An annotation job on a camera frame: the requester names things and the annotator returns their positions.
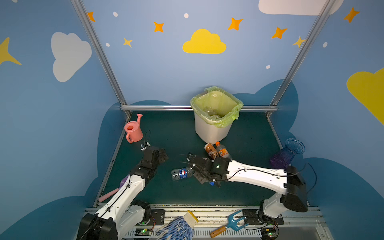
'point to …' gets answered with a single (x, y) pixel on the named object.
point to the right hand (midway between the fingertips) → (200, 168)
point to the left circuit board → (143, 232)
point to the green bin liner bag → (216, 106)
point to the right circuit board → (268, 232)
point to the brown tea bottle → (211, 151)
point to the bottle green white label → (212, 112)
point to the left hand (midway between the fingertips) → (161, 153)
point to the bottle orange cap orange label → (222, 150)
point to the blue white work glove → (178, 228)
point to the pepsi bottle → (181, 173)
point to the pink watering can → (134, 133)
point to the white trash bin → (210, 133)
